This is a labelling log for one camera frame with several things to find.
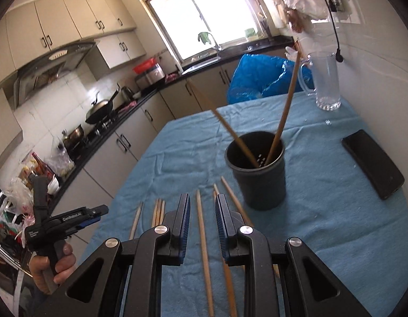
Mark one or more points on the blue tablecloth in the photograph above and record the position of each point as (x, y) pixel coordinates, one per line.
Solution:
(190, 158)

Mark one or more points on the kitchen window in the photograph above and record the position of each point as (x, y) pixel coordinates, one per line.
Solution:
(204, 10)

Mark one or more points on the white crumpled plastic bag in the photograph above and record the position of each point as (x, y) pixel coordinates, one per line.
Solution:
(291, 52)

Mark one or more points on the blue plastic bag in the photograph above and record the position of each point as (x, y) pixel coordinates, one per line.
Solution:
(266, 76)

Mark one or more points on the cluster of condiment bottles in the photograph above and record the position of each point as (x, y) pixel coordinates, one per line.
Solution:
(35, 168)

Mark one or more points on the person's left hand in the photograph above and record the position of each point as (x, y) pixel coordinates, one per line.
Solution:
(65, 261)

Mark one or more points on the kitchen faucet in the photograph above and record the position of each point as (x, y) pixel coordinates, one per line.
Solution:
(212, 39)

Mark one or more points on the metal kettle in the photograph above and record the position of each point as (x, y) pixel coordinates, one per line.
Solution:
(126, 94)

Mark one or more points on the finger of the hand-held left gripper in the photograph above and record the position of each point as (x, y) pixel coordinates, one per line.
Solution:
(98, 210)
(88, 223)

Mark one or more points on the range hood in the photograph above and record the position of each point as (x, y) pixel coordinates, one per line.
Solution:
(52, 64)

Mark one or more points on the steel sink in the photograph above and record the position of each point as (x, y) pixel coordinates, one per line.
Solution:
(200, 64)

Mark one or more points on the beige base cabinets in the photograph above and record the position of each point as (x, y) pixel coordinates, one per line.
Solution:
(141, 132)

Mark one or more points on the green box on windowsill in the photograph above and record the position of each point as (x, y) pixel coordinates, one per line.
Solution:
(250, 33)

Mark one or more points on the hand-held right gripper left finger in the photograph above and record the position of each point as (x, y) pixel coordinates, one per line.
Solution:
(186, 224)

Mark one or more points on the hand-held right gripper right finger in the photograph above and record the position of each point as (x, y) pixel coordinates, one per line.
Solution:
(220, 224)

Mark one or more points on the black utensil holder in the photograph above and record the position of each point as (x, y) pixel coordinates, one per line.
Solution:
(263, 188)

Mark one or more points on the red plastic basin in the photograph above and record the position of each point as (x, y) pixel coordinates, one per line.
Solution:
(144, 66)

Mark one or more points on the steel cooking pot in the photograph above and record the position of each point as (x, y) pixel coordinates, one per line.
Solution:
(73, 137)

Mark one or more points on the black kitchen countertop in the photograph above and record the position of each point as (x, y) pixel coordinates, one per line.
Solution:
(148, 95)

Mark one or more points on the beige wall cabinets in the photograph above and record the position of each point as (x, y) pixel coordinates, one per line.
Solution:
(65, 16)

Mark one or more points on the silver rice cooker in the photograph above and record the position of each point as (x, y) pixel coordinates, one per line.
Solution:
(154, 77)

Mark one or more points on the clear plastic bag of food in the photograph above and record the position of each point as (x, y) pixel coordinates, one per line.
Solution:
(60, 161)

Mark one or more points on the pink cloth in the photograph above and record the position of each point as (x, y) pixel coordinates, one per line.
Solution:
(171, 77)
(129, 105)

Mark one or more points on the white bowl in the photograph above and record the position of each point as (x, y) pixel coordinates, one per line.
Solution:
(53, 185)

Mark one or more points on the black smartphone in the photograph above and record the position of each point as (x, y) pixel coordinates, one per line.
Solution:
(372, 165)

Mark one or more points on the clear glass mug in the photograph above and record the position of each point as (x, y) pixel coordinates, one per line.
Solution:
(326, 79)

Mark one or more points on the dark wok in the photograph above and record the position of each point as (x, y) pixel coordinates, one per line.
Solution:
(100, 110)

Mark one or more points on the gas stove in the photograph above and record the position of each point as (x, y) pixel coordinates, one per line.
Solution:
(105, 123)

